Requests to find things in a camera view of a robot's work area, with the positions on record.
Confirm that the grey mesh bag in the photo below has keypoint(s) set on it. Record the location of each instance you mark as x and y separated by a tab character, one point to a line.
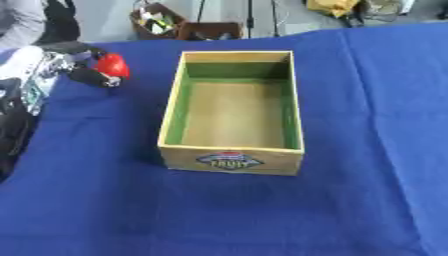
382	9

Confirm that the tan cardboard box green inside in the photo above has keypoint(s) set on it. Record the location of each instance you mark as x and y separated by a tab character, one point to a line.
233	115

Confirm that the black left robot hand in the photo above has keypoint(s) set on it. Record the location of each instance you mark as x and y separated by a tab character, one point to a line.
87	76

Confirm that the person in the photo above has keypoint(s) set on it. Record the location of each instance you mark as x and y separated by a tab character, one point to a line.
57	23

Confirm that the red toy fruit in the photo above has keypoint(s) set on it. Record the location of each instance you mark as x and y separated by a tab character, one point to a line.
112	65

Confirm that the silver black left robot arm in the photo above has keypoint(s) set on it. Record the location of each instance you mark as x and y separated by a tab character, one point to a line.
28	68

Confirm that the black tripod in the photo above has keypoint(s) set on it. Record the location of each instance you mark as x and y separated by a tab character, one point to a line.
249	16

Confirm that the yellow bag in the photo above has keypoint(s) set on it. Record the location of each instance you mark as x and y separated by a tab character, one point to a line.
332	6

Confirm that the brown cardboard box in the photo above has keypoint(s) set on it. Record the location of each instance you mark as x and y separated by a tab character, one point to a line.
210	31

